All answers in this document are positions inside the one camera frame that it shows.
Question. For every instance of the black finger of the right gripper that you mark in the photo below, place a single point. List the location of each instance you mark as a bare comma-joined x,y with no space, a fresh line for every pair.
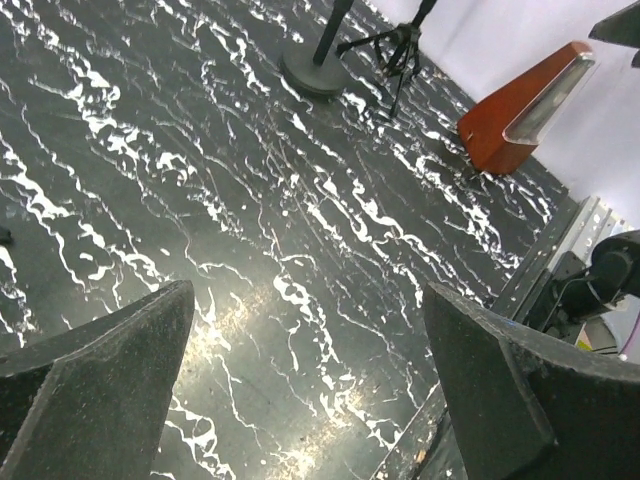
621,28

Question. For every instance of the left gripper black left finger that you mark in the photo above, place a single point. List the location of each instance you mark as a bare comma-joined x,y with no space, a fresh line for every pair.
91,403

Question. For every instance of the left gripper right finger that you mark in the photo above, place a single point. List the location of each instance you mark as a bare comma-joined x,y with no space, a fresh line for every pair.
591,402

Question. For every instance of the black tripod shock-mount stand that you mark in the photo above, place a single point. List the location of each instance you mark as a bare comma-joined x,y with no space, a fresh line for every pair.
396,50

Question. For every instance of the black round-base mic stand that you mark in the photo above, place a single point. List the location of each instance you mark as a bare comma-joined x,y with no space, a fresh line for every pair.
313,70

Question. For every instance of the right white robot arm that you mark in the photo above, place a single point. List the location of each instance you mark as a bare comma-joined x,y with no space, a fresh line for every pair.
588,265

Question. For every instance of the brown box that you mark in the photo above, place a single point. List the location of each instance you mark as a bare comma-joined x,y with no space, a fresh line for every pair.
502,130

